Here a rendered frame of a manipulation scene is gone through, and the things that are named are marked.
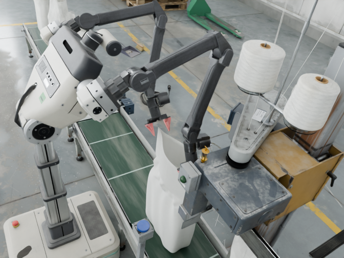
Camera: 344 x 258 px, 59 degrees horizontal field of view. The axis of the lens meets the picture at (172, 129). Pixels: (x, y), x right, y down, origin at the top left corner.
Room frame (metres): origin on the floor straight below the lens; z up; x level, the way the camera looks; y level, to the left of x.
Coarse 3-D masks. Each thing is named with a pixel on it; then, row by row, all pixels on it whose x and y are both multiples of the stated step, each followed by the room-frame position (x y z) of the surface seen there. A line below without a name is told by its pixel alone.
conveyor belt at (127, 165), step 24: (96, 120) 2.12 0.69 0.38; (120, 120) 2.17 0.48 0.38; (96, 144) 1.81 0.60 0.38; (120, 144) 1.85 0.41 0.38; (120, 168) 1.59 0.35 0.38; (144, 168) 1.63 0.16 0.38; (120, 192) 1.36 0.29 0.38; (144, 192) 1.39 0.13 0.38; (144, 216) 1.20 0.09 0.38; (192, 240) 1.08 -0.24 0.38
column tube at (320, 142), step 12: (336, 48) 1.06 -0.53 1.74; (336, 60) 1.04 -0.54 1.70; (336, 72) 1.02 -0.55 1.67; (336, 108) 0.97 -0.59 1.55; (336, 120) 0.99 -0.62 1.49; (324, 132) 0.97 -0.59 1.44; (336, 132) 1.02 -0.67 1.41; (312, 144) 0.98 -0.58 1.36; (324, 144) 0.99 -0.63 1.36; (264, 228) 0.99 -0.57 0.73; (276, 228) 1.00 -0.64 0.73
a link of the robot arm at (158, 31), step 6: (162, 18) 1.59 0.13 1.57; (162, 24) 1.58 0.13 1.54; (156, 30) 1.58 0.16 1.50; (162, 30) 1.58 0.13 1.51; (156, 36) 1.57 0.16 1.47; (162, 36) 1.58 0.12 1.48; (156, 42) 1.55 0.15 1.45; (150, 48) 1.55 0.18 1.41; (156, 48) 1.54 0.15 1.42; (150, 54) 1.52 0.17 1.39; (156, 54) 1.52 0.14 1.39; (150, 60) 1.50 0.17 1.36; (150, 84) 1.43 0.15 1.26
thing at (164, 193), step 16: (160, 144) 1.27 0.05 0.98; (176, 144) 1.24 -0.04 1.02; (160, 160) 1.19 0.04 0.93; (176, 160) 1.23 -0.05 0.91; (160, 176) 1.14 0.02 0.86; (176, 176) 1.04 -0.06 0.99; (160, 192) 1.10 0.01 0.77; (176, 192) 1.03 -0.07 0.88; (160, 208) 1.06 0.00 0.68; (176, 208) 0.98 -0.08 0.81; (160, 224) 1.03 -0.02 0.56; (176, 224) 0.95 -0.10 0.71; (192, 224) 0.98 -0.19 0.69; (176, 240) 0.94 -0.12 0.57
